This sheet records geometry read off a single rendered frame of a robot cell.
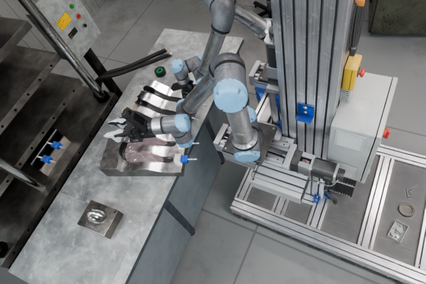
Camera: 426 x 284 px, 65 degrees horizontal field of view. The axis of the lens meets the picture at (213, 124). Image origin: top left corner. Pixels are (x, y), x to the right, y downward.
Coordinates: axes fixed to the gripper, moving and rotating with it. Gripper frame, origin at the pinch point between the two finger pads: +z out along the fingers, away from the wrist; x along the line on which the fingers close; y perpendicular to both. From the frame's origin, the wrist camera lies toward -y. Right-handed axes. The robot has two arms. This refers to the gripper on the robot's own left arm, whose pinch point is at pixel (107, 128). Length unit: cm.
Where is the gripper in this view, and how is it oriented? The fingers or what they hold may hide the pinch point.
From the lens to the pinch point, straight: 149.4
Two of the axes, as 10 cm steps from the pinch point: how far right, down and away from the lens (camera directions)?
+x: 0.4, -7.5, 6.6
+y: 2.2, 6.5, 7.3
